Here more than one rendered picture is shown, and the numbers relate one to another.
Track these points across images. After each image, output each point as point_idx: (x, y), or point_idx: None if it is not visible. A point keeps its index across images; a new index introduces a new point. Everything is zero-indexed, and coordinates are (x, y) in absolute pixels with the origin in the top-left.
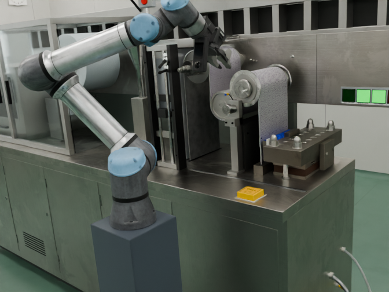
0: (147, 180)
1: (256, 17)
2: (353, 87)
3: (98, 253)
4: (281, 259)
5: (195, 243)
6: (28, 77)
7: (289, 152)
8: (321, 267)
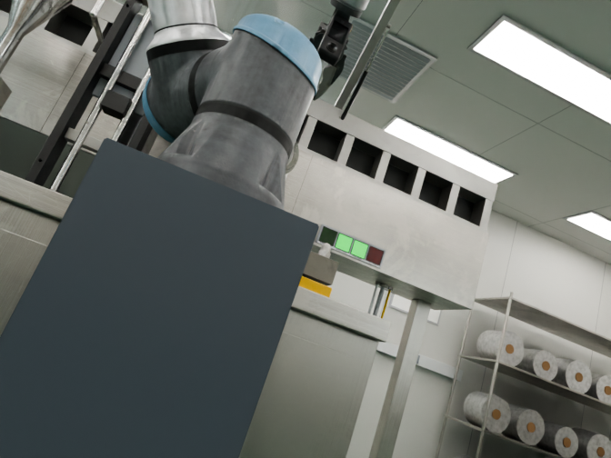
0: (58, 194)
1: None
2: (335, 229)
3: (76, 254)
4: (345, 419)
5: None
6: None
7: (321, 258)
8: None
